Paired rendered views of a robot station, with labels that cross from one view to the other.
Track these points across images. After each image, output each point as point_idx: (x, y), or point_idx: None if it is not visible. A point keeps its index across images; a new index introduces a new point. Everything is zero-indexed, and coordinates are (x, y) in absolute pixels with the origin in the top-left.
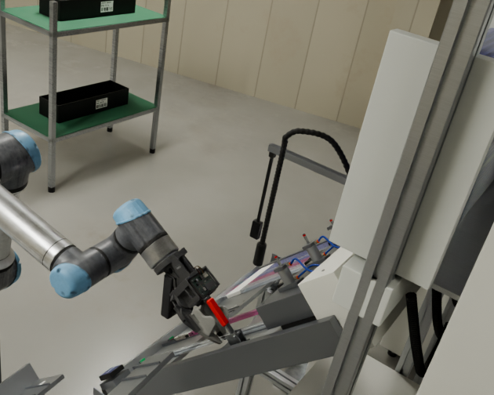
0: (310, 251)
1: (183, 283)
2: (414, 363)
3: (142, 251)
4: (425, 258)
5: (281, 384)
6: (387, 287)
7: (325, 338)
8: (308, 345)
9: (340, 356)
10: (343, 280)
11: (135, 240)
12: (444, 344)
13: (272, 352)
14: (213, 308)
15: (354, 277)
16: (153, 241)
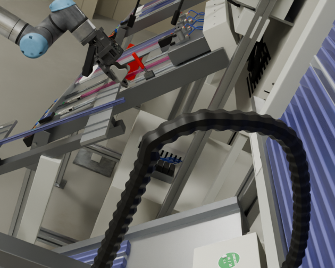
0: (182, 25)
1: (108, 47)
2: (253, 73)
3: (76, 28)
4: (285, 3)
5: (96, 150)
6: (267, 19)
7: (218, 59)
8: (207, 65)
9: (234, 63)
10: (243, 18)
11: (70, 21)
12: (285, 49)
13: (183, 75)
14: (136, 57)
15: (250, 15)
16: (84, 21)
